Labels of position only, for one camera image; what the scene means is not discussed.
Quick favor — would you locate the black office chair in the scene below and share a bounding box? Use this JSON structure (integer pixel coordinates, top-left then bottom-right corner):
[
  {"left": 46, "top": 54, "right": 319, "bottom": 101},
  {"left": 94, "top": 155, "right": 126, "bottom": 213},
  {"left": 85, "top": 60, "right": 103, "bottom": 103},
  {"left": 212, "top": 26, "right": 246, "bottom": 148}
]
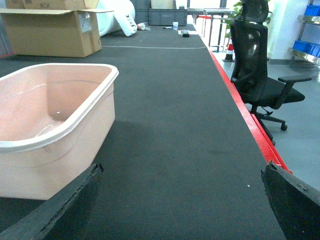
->
[{"left": 229, "top": 0, "right": 313, "bottom": 146}]

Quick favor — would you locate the green potted plant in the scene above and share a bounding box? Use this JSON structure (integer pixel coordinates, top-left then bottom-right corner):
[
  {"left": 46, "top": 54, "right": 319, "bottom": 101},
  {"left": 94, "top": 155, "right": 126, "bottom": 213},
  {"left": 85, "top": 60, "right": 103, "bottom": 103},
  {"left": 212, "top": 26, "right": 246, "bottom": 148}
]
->
[{"left": 224, "top": 0, "right": 272, "bottom": 38}]

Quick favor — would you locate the small blue bin far right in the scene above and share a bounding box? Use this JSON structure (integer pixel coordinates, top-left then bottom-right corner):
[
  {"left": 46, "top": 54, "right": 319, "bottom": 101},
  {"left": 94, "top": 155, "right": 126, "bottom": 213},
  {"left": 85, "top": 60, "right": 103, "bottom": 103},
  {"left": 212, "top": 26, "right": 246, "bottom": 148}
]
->
[{"left": 293, "top": 40, "right": 320, "bottom": 58}]

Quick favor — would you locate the white paper cup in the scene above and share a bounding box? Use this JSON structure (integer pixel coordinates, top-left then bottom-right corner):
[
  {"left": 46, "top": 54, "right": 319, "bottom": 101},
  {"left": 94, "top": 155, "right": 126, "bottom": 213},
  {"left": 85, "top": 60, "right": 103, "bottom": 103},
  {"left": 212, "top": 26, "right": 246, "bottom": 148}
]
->
[{"left": 172, "top": 21, "right": 179, "bottom": 31}]

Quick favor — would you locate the far red white cone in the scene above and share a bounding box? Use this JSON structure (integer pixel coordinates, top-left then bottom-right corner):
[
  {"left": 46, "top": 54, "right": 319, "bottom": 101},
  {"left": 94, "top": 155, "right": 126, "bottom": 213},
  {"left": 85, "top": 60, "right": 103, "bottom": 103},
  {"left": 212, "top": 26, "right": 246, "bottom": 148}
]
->
[{"left": 222, "top": 38, "right": 235, "bottom": 63}]

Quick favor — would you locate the pink plastic storage box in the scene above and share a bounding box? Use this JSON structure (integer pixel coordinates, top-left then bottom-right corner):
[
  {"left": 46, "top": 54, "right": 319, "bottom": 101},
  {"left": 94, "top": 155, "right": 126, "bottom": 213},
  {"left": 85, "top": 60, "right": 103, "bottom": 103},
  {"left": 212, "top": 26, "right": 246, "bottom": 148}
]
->
[{"left": 0, "top": 63, "right": 119, "bottom": 200}]

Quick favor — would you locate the white foam roll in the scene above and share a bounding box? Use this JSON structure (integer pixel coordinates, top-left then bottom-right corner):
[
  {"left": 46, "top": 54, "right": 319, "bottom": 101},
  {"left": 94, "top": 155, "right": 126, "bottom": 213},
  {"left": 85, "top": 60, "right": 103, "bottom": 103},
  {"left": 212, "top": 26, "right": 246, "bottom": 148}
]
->
[{"left": 96, "top": 0, "right": 138, "bottom": 37}]

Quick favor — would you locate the small black device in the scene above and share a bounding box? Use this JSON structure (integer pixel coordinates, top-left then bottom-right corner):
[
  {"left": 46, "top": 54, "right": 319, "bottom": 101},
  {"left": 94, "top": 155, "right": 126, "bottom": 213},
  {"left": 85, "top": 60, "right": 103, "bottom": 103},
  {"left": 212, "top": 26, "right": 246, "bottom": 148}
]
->
[{"left": 180, "top": 29, "right": 190, "bottom": 38}]

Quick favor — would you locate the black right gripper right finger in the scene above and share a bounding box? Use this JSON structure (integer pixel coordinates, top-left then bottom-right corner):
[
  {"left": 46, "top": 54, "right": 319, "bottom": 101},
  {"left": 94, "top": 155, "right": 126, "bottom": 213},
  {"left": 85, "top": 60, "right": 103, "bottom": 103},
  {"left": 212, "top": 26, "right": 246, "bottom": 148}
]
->
[{"left": 261, "top": 162, "right": 320, "bottom": 240}]

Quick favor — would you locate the grey plastic crate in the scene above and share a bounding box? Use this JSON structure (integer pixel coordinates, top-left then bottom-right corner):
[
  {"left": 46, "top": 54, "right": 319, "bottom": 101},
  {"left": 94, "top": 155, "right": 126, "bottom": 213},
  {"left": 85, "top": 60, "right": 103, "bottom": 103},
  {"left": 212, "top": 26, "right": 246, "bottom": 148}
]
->
[{"left": 148, "top": 8, "right": 188, "bottom": 26}]

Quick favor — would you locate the brown cardboard box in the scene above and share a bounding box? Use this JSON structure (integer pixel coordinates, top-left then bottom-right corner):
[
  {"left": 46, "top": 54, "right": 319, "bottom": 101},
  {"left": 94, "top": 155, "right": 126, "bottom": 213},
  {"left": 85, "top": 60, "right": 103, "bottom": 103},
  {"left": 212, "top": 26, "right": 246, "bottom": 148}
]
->
[{"left": 0, "top": 8, "right": 106, "bottom": 58}]

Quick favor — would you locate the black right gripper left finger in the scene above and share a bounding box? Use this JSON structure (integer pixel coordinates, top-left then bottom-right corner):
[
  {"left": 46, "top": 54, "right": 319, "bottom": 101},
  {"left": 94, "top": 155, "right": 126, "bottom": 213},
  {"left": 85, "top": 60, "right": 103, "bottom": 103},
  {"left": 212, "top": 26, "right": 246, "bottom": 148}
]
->
[{"left": 0, "top": 164, "right": 104, "bottom": 240}]

